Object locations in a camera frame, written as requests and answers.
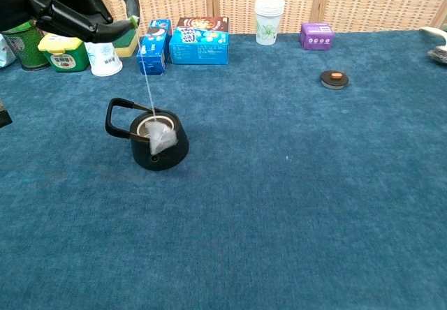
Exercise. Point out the green lint roller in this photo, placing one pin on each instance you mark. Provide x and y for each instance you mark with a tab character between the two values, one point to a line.
444	27

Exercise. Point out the green container yellow lid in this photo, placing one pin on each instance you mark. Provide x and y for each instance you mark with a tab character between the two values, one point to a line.
66	58

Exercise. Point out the upturned white paper cup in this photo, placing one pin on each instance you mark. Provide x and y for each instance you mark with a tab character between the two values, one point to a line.
104	62

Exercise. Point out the stacked white paper cups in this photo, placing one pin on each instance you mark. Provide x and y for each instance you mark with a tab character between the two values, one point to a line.
268	23

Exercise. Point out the black teapot lid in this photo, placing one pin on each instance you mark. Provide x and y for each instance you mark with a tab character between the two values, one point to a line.
333	79

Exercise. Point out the white wet wipes pack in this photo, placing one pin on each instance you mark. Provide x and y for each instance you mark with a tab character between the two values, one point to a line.
5	53

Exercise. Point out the purple box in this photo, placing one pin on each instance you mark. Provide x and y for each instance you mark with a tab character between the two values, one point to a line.
316	37

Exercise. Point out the white plastic spoon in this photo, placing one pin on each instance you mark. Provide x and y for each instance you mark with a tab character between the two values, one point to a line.
433	32

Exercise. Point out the blue Oreo box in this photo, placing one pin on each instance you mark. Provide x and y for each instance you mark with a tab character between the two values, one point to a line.
152	58

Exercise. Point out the black teapot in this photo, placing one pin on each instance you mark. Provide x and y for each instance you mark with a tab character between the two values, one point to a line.
167	160

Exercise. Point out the blue table cloth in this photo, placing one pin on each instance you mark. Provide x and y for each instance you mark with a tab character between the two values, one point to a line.
262	201

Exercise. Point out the green cylindrical can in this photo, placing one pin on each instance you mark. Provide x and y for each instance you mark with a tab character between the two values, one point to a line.
21	28

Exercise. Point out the green yellow sponge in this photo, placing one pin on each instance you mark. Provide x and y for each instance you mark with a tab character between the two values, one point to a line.
127	46

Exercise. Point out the steel wool scrubber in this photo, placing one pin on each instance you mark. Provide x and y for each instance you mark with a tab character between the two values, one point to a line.
439	57

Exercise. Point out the blue cookie box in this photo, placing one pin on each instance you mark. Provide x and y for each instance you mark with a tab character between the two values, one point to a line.
199	48

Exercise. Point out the black mesh holder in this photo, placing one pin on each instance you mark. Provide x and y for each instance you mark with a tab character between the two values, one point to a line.
24	51

